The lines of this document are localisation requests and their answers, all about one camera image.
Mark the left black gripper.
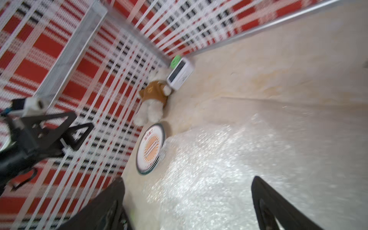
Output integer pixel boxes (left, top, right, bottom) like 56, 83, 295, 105
1, 97, 94, 190

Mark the bubble wrap sheet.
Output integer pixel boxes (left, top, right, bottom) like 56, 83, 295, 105
144, 99, 368, 230

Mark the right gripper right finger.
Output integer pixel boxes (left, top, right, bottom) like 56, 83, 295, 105
251, 176, 321, 230

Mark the beige teddy bear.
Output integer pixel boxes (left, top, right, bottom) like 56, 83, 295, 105
133, 68, 172, 127

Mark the white green small device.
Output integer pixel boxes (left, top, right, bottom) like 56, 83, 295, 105
166, 57, 195, 91

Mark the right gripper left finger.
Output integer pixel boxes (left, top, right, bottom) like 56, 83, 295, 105
58, 178, 127, 230

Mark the pink plate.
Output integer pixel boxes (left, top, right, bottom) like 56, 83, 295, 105
136, 123, 166, 175

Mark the clear wall shelf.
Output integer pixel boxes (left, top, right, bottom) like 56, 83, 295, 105
34, 1, 107, 110

